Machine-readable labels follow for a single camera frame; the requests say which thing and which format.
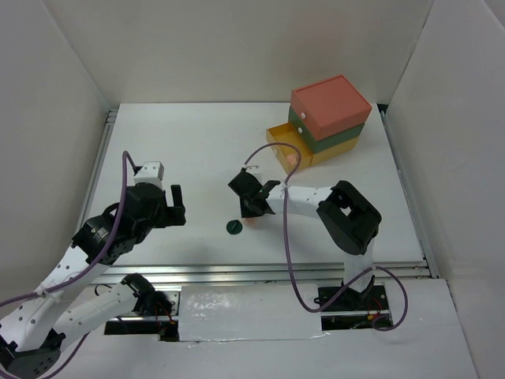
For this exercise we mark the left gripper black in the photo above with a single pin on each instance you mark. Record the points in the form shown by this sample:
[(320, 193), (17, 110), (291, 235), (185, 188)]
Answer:
[(173, 215)]

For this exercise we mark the orange drawer box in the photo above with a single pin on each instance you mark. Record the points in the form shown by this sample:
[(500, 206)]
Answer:
[(330, 106)]

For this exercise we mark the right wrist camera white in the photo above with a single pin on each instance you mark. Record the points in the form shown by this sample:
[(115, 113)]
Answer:
[(254, 170)]

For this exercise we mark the dark green round compact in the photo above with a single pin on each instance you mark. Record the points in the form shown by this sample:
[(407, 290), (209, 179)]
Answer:
[(234, 227)]

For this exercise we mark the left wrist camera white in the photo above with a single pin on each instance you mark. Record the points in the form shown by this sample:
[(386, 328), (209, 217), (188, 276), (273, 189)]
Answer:
[(150, 173)]

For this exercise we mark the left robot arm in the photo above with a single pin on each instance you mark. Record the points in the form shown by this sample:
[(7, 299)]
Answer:
[(35, 334)]

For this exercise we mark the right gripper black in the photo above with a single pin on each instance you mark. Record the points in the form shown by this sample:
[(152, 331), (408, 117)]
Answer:
[(247, 212)]

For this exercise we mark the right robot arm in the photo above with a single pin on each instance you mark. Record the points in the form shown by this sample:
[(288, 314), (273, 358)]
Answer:
[(349, 218)]

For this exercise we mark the peach makeup sponge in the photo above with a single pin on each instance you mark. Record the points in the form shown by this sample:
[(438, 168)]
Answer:
[(292, 160)]

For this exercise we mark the white foil covered panel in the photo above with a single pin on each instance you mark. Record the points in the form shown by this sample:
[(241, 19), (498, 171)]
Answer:
[(244, 312)]

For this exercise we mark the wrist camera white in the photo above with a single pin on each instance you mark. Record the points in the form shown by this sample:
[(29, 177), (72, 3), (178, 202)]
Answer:
[(150, 173), (254, 170)]

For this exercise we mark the round peach powder puff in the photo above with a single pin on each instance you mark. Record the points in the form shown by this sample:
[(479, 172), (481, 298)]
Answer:
[(251, 221)]

